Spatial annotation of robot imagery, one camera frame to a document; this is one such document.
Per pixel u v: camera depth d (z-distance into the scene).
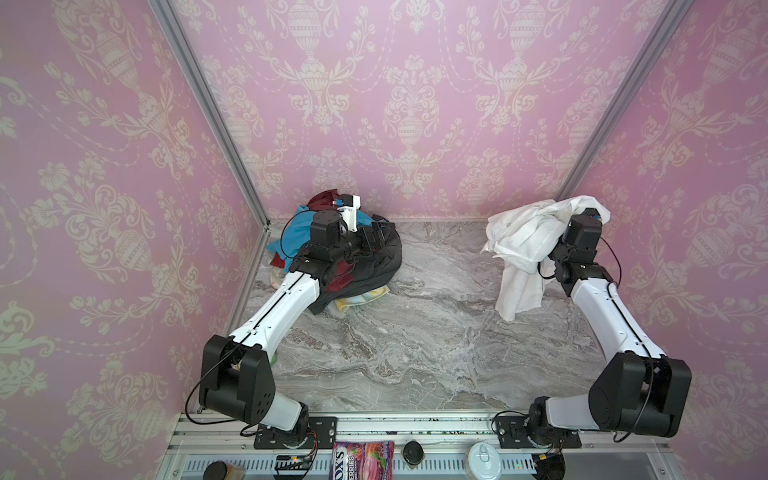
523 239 0.73
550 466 0.73
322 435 0.74
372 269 0.99
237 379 0.42
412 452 0.62
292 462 0.73
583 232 0.60
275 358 0.87
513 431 0.73
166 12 0.69
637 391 0.41
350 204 0.71
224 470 0.62
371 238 0.70
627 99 0.83
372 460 0.68
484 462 0.66
